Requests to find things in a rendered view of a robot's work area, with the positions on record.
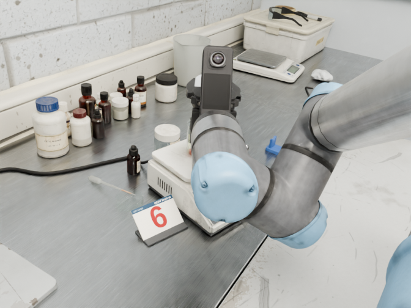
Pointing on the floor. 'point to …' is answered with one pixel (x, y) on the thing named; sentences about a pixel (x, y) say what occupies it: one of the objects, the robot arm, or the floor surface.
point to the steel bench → (90, 274)
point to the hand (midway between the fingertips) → (210, 74)
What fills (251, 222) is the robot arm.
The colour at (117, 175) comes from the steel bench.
